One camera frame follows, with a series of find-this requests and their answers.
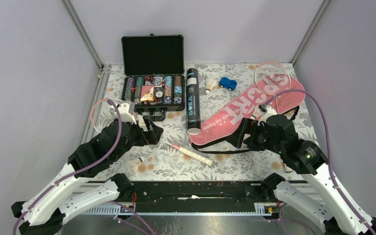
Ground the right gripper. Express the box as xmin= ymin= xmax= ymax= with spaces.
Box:
xmin=225 ymin=117 xmax=283 ymax=154

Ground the white shuttlecock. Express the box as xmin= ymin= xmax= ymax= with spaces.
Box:
xmin=127 ymin=157 xmax=144 ymax=171
xmin=250 ymin=107 xmax=262 ymax=119
xmin=205 ymin=78 xmax=218 ymax=94

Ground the black shuttlecock tube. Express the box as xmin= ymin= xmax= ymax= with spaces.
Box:
xmin=186 ymin=68 xmax=201 ymax=136

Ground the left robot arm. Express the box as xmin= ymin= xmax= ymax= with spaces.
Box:
xmin=11 ymin=116 xmax=164 ymax=235

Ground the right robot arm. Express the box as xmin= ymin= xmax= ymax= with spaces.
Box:
xmin=226 ymin=115 xmax=376 ymax=235

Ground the pink racket bag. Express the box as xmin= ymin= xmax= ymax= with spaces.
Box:
xmin=189 ymin=76 xmax=304 ymax=148

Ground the blue toy car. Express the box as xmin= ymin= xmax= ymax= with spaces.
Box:
xmin=218 ymin=77 xmax=237 ymax=91

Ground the pink racket on bag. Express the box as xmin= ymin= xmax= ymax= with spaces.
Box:
xmin=254 ymin=61 xmax=294 ymax=172

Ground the pink racket on left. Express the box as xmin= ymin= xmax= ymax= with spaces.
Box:
xmin=90 ymin=98 xmax=212 ymax=166

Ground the black poker chip case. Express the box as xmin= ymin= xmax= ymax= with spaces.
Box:
xmin=121 ymin=34 xmax=186 ymax=121

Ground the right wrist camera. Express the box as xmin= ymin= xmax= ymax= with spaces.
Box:
xmin=258 ymin=104 xmax=278 ymax=122

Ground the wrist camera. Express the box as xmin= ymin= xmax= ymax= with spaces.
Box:
xmin=258 ymin=104 xmax=278 ymax=122
xmin=118 ymin=100 xmax=137 ymax=124

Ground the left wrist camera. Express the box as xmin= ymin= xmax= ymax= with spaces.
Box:
xmin=118 ymin=100 xmax=137 ymax=124

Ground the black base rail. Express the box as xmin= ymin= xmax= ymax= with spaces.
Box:
xmin=116 ymin=181 xmax=280 ymax=215

